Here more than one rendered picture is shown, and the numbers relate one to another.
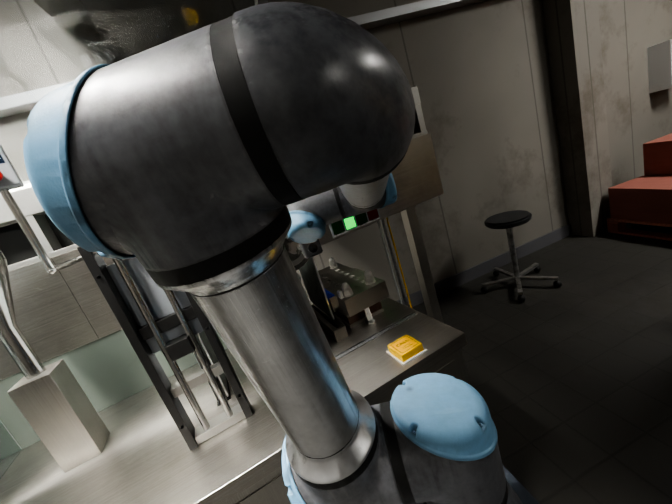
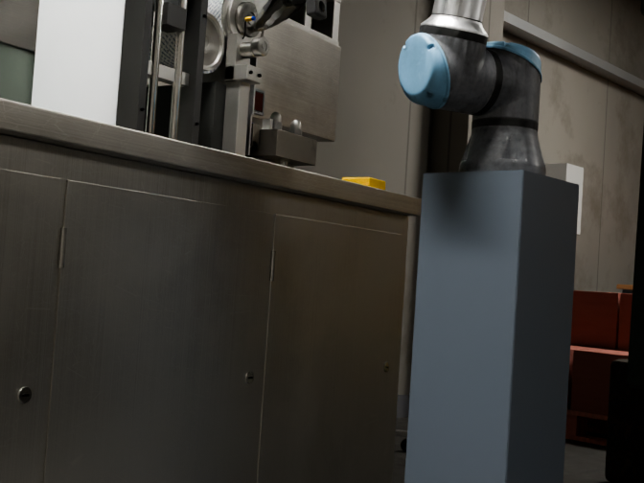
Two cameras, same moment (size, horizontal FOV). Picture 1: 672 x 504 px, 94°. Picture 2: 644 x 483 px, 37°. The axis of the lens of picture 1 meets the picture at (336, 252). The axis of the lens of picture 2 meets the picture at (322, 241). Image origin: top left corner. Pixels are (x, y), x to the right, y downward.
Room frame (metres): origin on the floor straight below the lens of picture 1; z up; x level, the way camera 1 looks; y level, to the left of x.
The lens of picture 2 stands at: (-0.84, 1.19, 0.70)
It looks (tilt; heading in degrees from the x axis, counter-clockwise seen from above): 2 degrees up; 323
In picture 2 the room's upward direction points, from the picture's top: 4 degrees clockwise
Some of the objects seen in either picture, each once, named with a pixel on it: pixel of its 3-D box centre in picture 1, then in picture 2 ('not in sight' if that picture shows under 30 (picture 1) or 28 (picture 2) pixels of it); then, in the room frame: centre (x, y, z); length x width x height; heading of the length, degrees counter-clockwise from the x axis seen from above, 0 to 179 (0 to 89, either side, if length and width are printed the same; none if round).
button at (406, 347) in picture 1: (405, 347); (363, 184); (0.75, -0.10, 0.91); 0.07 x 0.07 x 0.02; 20
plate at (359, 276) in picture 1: (342, 285); (229, 149); (1.13, 0.02, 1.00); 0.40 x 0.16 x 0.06; 20
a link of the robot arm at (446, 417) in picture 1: (441, 437); (503, 84); (0.32, -0.06, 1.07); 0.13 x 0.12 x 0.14; 83
